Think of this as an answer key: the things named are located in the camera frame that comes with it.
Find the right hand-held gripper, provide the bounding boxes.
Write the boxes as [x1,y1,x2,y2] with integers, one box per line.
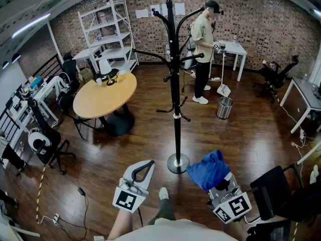
[208,172,253,224]

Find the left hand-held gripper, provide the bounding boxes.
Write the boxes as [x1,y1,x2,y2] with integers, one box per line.
[112,160,155,214]

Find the blue cloth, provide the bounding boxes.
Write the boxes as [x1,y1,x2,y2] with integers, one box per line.
[186,149,231,192]

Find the black coat rack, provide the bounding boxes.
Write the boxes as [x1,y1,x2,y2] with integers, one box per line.
[132,0,206,175]

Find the person's left forearm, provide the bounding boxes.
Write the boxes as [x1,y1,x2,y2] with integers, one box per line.
[107,208,134,241]

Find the person's right forearm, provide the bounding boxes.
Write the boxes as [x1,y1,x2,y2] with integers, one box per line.
[232,219,251,241]

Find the white shelving unit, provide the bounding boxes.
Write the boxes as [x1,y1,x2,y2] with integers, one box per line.
[77,0,140,73]

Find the person's white shoe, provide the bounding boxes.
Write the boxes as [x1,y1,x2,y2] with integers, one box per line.
[158,187,170,201]

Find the black padded chair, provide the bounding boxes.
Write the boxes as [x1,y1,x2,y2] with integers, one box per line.
[250,163,321,223]

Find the person's dark trousers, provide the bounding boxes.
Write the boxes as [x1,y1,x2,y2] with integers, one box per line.
[147,196,177,226]

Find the black box device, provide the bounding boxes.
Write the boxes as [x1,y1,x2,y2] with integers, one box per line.
[246,220,293,241]

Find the metal trash bin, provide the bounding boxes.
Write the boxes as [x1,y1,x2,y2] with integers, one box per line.
[216,96,234,120]

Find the round wooden table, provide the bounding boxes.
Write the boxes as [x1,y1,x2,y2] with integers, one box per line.
[72,71,138,137]

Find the black office chair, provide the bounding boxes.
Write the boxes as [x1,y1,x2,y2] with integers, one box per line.
[252,55,300,104]
[27,96,77,175]
[62,51,81,93]

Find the yellow black floor tape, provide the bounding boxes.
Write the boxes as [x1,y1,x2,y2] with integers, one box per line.
[35,164,47,223]

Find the black folding chair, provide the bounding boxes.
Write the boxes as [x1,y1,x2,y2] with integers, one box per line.
[58,93,101,141]

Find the black bag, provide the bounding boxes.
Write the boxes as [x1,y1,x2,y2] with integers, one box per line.
[93,68,120,82]

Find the gray desk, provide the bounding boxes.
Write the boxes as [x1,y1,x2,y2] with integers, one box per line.
[279,76,321,134]

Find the cardboard box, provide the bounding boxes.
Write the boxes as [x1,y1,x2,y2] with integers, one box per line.
[78,67,94,83]

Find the white table lamp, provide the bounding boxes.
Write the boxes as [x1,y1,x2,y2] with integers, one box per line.
[98,58,116,86]

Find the white cluttered desk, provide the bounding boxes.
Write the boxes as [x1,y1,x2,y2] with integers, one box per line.
[5,75,61,145]

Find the white square table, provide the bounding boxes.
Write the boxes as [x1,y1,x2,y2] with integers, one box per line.
[209,40,248,82]

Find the small white table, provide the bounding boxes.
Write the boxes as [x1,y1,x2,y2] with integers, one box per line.
[73,46,104,68]

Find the black metal railing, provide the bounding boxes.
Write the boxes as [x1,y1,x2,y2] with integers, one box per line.
[32,53,64,78]

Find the long ceiling light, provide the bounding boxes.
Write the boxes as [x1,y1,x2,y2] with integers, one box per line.
[12,12,51,39]

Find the white long-handled dustpan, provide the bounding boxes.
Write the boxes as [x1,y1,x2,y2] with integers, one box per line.
[216,53,232,98]

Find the white wall cable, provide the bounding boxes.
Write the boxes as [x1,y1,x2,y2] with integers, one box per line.
[130,30,168,55]

